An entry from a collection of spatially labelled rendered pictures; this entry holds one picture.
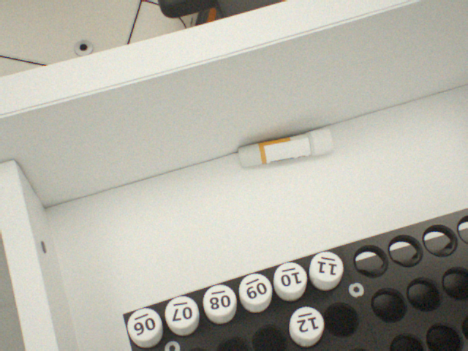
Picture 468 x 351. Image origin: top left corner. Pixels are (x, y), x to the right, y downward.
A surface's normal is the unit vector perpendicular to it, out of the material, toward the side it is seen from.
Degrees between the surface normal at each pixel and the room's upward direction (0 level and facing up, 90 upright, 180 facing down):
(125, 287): 0
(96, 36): 0
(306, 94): 90
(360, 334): 0
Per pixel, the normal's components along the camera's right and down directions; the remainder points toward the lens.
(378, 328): -0.01, -0.40
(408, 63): 0.30, 0.87
